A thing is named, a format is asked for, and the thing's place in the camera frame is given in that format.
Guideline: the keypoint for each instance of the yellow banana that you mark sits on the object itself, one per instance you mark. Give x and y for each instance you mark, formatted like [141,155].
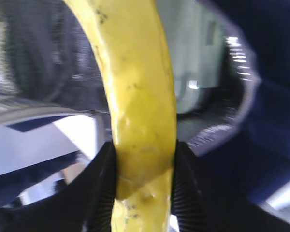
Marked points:
[130,48]

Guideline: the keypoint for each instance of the navy and white lunch bag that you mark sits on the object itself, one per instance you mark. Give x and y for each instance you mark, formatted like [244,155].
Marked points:
[45,56]

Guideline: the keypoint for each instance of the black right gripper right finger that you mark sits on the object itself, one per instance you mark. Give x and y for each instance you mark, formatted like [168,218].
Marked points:
[202,203]

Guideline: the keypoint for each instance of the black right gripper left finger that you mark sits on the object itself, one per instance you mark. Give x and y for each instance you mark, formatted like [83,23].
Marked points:
[85,205]

